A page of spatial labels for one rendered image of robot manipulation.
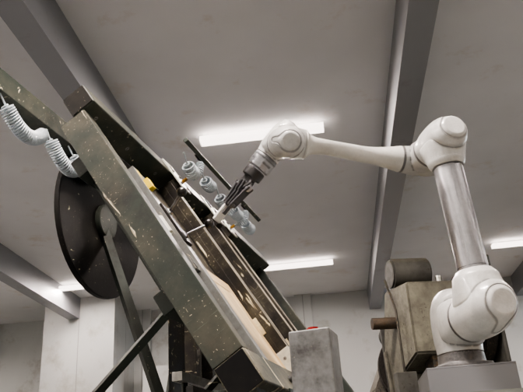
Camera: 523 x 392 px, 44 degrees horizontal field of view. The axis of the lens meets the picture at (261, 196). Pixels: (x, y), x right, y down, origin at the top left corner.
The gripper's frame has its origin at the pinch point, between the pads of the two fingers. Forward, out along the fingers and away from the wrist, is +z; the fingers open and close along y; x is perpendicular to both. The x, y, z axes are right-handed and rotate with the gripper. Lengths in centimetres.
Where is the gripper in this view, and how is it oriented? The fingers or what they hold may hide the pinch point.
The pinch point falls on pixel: (221, 213)
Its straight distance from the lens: 233.6
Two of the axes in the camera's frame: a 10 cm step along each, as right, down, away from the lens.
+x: 6.8, 5.9, 4.4
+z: -6.2, 7.8, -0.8
